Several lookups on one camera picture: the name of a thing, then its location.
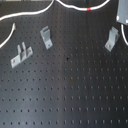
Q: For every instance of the middle grey cable clip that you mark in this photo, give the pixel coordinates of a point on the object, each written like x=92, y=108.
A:
x=45, y=34

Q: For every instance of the left grey cable clip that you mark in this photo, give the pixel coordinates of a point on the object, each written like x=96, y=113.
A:
x=23, y=54

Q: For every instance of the grey cable clip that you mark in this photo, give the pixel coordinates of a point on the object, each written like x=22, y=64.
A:
x=45, y=34
x=112, y=39
x=23, y=54

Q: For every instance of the right grey cable clip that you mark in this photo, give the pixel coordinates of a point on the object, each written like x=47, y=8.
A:
x=112, y=39

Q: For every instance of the grey box top right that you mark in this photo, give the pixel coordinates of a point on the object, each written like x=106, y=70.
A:
x=122, y=12

